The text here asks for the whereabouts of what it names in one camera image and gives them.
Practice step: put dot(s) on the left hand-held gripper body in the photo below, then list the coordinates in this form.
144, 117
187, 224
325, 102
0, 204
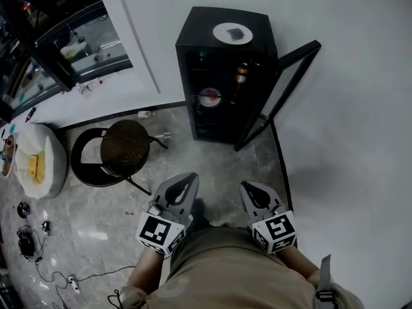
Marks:
157, 232

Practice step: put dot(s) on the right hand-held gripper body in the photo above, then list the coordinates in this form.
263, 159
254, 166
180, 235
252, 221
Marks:
278, 233

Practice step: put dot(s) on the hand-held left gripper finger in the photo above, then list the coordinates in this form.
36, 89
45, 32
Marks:
192, 195
161, 193

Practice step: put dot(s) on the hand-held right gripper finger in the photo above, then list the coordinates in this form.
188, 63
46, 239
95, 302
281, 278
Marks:
273, 201
248, 204

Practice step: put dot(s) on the black mini fridge cabinet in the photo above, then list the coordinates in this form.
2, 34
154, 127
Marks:
225, 114

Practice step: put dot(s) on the black cube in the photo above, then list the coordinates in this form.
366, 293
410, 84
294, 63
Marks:
235, 34

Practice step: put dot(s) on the person's right forearm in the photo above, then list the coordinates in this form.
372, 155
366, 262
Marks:
299, 264

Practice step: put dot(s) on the person's left forearm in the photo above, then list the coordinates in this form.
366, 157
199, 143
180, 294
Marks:
148, 270

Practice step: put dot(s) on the black shoe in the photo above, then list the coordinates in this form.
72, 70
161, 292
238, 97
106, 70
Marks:
201, 212

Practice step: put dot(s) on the small red scrap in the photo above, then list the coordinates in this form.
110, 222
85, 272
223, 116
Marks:
129, 213

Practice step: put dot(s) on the black wicker chair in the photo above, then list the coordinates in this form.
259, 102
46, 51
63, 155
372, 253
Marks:
124, 146

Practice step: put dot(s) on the beige shirt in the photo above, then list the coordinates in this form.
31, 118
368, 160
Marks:
231, 275

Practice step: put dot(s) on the white red small carton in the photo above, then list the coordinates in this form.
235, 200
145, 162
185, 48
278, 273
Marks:
146, 114

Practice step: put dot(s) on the white plate with red food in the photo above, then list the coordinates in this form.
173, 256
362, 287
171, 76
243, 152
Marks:
202, 99

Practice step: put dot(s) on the white power strip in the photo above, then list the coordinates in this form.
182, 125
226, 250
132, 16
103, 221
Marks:
73, 284

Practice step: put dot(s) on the red food slice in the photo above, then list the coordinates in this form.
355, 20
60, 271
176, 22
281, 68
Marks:
213, 94

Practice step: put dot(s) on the white beanbag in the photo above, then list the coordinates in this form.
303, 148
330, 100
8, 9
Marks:
54, 159

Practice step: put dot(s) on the small black gadget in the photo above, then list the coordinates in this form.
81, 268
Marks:
46, 228

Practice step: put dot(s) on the yellow box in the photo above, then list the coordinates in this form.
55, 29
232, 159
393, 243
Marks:
36, 167

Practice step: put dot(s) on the black box device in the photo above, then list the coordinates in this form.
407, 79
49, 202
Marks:
25, 243

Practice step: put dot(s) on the small round black device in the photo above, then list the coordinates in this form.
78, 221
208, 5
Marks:
23, 210

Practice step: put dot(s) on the green drink can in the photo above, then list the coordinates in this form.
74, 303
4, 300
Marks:
202, 56

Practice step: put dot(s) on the small dark bottle red label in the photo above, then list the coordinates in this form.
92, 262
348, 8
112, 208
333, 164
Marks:
31, 114

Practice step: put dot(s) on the round wooden tray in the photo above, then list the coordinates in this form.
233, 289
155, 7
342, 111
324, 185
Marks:
7, 156

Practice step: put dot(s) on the small teal object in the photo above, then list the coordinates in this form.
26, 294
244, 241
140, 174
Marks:
13, 129

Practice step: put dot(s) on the black framed window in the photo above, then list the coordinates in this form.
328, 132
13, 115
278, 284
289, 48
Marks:
90, 43

